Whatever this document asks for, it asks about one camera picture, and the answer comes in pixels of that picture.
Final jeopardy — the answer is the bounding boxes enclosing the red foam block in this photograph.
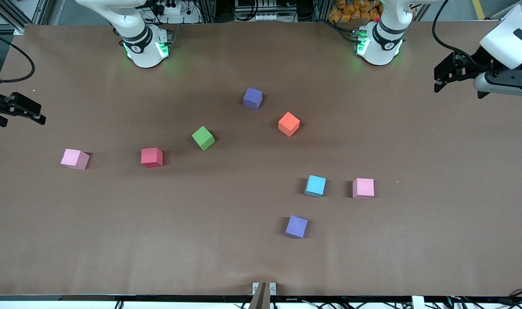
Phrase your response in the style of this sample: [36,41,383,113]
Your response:
[141,147,164,168]

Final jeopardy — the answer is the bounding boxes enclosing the orange foam block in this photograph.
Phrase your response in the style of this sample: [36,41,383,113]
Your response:
[278,112,301,137]

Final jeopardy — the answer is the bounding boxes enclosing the blue foam block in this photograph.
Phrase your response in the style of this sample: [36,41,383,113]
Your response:
[305,175,326,198]

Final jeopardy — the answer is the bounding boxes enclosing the green foam block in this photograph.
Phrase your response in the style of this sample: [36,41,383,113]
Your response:
[191,126,215,151]

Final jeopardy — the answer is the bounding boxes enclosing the purple foam block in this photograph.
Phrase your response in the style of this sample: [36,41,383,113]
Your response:
[285,215,309,239]
[243,88,263,110]

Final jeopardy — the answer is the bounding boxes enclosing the pink foam block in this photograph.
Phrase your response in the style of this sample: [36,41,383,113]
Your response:
[352,178,375,200]
[60,148,90,170]

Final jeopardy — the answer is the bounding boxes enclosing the orange snack bag pile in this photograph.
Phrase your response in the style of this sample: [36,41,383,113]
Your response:
[328,0,383,23]

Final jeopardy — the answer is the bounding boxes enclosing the brown table cover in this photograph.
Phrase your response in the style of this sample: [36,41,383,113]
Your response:
[0,19,522,297]

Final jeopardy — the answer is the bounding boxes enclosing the white power strip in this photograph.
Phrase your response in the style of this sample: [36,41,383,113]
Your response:
[157,2,193,16]

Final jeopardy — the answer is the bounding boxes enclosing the white equipment rack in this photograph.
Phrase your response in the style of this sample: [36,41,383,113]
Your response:
[234,0,296,22]

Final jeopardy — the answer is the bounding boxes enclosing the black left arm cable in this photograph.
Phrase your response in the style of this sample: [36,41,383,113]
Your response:
[431,0,493,69]

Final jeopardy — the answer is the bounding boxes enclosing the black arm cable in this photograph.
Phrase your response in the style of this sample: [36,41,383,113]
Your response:
[431,0,493,69]
[0,29,36,84]

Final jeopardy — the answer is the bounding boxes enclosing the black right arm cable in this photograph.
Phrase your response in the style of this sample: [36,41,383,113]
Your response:
[0,29,36,84]

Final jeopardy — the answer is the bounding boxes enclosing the aluminium frame profile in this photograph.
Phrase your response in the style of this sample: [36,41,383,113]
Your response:
[0,0,51,36]

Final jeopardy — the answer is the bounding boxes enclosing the metal clamp bracket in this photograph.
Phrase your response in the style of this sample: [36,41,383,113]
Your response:
[252,282,277,297]

